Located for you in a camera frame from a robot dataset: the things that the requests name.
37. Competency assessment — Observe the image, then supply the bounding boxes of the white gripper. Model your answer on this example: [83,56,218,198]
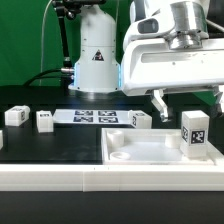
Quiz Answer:
[121,15,224,122]

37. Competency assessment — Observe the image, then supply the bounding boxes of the grey thin cable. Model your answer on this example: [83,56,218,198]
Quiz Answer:
[39,0,54,87]

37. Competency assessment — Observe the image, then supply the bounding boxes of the black cable bundle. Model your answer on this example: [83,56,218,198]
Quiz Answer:
[22,67,75,88]

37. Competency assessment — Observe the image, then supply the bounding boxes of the white square tabletop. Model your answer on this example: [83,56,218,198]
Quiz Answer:
[101,128,214,165]

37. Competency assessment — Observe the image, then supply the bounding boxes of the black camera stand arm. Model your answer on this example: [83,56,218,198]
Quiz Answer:
[52,0,107,67]

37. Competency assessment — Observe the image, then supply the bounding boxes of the white marker base plate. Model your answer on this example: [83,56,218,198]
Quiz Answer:
[53,109,130,125]

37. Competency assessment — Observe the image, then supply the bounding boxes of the white U-shaped obstacle fence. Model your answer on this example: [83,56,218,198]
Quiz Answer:
[0,144,224,192]

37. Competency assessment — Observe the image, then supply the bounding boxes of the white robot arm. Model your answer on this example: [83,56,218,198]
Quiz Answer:
[70,0,224,122]

